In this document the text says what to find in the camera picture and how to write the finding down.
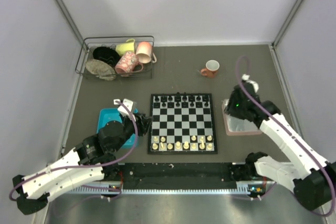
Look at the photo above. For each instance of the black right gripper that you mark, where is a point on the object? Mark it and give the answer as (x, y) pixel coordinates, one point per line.
(229, 108)

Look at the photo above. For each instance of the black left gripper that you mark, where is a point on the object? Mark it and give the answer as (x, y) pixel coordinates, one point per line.
(144, 123)

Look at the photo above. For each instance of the white corner rook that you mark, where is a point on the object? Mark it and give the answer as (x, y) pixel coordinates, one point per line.
(209, 146)
(154, 146)

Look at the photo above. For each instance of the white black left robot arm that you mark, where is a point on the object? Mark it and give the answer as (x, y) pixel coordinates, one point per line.
(92, 160)

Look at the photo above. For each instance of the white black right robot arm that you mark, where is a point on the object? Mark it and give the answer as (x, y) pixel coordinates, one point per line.
(309, 177)

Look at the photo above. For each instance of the black white chess board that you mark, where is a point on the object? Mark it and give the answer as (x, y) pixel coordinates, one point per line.
(179, 125)

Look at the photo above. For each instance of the black chess pieces row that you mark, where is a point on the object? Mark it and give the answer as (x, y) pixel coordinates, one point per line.
(181, 100)

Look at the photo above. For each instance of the pink metal tray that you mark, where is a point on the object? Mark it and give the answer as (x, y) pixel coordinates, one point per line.
(238, 127)

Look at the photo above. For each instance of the blue plastic tray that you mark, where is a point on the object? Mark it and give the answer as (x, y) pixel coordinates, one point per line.
(111, 114)

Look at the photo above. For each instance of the white queen piece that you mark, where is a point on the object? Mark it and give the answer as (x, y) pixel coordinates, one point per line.
(178, 146)

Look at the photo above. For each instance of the orange ceramic mug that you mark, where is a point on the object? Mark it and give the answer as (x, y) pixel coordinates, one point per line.
(211, 69)

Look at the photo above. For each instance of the white king piece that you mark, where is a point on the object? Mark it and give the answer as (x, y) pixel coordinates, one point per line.
(186, 145)

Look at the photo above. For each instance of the pink floral ceramic mug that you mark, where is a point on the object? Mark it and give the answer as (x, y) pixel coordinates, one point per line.
(128, 64)

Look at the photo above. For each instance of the speckled grey plate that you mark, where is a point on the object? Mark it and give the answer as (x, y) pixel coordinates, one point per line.
(101, 69)

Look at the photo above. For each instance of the pink white ceramic mug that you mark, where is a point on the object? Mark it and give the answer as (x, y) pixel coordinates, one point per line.
(145, 53)

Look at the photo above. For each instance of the yellow ceramic mug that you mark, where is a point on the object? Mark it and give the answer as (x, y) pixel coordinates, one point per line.
(129, 45)

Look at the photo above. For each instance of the black scalloped bowl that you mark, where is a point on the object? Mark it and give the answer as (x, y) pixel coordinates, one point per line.
(107, 55)

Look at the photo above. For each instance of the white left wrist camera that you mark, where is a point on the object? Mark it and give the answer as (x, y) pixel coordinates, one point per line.
(125, 106)

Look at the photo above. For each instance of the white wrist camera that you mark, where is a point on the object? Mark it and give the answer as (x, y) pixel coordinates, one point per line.
(125, 106)
(246, 78)

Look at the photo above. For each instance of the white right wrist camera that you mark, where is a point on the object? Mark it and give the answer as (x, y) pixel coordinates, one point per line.
(246, 78)

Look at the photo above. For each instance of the black wire dish rack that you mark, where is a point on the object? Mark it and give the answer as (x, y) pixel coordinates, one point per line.
(89, 44)

